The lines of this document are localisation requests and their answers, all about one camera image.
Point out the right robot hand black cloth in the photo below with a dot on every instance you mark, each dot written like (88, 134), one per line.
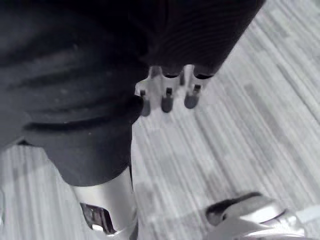
(75, 75)

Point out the robot foot silver and dark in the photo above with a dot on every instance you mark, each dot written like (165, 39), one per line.
(250, 215)

